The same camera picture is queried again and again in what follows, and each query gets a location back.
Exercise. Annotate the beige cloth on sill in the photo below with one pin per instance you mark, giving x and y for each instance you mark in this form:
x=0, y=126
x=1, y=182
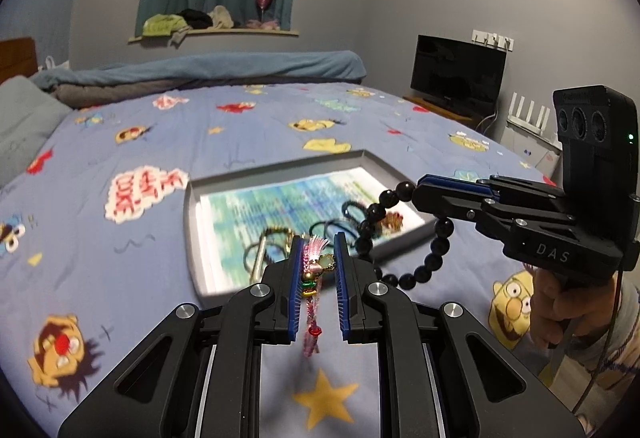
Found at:
x=221, y=18

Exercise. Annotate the black monitor screen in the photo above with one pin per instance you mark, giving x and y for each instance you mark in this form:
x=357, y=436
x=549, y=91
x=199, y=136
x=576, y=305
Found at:
x=458, y=73

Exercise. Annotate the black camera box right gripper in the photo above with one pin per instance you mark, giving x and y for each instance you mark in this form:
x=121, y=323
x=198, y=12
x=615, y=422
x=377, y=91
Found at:
x=598, y=130

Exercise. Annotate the wooden window sill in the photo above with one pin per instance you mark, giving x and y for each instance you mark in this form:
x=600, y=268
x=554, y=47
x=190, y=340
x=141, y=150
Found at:
x=217, y=32

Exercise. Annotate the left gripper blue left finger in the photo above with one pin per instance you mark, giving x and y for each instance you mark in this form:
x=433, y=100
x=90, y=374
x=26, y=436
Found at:
x=295, y=289

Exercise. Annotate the red bead jewelry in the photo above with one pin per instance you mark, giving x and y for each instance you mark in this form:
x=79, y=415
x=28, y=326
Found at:
x=391, y=223

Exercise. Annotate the grey-blue pillow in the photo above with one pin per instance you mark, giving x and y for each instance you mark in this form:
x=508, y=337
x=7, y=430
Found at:
x=28, y=118

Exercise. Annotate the white wall hook rack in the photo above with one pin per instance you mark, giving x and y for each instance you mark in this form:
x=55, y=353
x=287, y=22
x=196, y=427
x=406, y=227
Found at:
x=492, y=40

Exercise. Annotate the printed paper sheet in box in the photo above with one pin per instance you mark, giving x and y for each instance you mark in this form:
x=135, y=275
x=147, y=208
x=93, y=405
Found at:
x=300, y=222

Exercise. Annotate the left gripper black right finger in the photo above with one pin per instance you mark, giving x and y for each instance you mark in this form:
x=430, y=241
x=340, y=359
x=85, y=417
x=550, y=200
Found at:
x=340, y=282

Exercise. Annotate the green cloth on sill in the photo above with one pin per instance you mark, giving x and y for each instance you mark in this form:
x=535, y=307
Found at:
x=164, y=25

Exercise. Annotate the black cloth on sill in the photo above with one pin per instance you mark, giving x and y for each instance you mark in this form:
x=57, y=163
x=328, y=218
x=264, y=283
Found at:
x=196, y=19

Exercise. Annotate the white wifi router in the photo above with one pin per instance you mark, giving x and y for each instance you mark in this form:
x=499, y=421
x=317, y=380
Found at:
x=525, y=133

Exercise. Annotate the wooden headboard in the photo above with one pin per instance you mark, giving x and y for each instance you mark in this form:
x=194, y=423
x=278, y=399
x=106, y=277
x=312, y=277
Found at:
x=17, y=58

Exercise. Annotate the grey shallow cardboard box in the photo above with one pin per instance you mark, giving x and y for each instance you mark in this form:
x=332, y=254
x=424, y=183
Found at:
x=300, y=222

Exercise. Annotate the blue folded blanket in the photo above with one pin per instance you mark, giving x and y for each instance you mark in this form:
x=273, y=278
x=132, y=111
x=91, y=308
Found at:
x=121, y=82

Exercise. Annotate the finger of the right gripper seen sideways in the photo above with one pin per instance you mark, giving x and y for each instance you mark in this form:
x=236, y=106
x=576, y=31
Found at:
x=457, y=185

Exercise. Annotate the person's right hand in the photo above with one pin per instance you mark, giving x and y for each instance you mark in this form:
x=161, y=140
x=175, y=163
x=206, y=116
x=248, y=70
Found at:
x=551, y=305

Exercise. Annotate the blue cartoon bed sheet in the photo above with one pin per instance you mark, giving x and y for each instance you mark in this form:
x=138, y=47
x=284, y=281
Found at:
x=97, y=258

